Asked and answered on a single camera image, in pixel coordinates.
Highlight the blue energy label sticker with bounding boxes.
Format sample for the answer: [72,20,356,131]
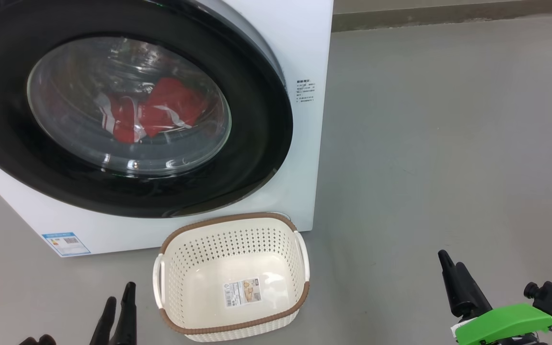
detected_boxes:
[42,232,91,257]

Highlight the cream perforated laundry basket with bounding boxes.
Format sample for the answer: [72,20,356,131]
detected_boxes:
[152,212,311,343]

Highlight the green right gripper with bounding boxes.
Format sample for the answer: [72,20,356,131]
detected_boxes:
[438,250,552,345]

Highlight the small printed text sticker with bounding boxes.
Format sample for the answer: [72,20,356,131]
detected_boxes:
[296,79,316,104]

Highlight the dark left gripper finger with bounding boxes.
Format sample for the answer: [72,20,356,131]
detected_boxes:
[110,282,137,345]
[90,297,117,345]

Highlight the red and white garment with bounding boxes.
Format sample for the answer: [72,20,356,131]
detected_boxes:
[95,78,208,144]

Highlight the white front-load washing machine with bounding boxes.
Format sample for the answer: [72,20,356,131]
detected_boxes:
[0,0,334,258]

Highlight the black-rimmed glass washer door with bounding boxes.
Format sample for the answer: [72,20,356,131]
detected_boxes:
[0,0,294,219]

